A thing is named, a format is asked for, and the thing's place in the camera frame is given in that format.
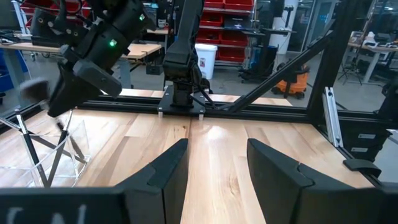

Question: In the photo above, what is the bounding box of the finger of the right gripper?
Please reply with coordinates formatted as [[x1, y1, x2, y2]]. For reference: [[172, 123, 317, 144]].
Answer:
[[73, 58, 123, 98], [47, 60, 104, 118]]

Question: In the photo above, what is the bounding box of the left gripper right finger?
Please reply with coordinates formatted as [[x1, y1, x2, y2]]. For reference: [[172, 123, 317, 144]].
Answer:
[[247, 138, 386, 224]]

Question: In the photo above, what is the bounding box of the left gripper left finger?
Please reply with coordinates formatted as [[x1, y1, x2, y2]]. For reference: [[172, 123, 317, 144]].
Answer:
[[116, 138, 190, 224]]

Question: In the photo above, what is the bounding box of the thick black powder brush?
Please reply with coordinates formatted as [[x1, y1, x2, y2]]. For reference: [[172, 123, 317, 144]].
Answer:
[[19, 77, 68, 133]]

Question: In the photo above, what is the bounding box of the wooden top desk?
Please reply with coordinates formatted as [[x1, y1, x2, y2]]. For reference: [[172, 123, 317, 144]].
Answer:
[[0, 42, 163, 90]]

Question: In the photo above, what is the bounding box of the clear acrylic organizer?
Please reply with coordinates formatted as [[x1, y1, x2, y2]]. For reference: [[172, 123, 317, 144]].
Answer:
[[0, 108, 91, 189]]

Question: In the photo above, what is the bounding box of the silver aluminium extrusion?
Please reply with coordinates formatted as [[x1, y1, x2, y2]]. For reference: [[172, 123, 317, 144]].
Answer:
[[322, 86, 345, 149]]

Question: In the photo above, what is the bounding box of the white trash bin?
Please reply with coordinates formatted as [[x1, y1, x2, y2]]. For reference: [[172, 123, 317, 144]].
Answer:
[[195, 43, 218, 80]]

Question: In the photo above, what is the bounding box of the orange shop vacuum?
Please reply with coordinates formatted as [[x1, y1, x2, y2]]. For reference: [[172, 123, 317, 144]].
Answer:
[[271, 63, 311, 100]]

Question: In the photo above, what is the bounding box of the red storage bin shelf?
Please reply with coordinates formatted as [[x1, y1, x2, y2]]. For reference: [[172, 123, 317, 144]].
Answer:
[[195, 0, 280, 63]]

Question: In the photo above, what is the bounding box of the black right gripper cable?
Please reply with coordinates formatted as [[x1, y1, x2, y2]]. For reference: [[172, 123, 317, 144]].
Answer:
[[57, 0, 88, 35]]

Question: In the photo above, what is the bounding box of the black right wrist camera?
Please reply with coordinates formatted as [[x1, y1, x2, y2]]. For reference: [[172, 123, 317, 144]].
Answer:
[[30, 7, 91, 48]]

